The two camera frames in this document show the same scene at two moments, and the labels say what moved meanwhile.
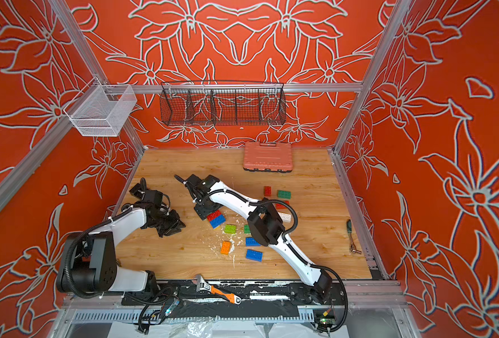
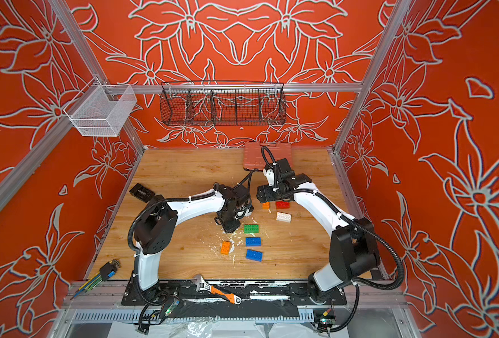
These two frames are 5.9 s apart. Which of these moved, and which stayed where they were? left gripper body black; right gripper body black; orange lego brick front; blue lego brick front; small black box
Moved: left gripper body black; right gripper body black
Stayed: blue lego brick front; orange lego brick front; small black box
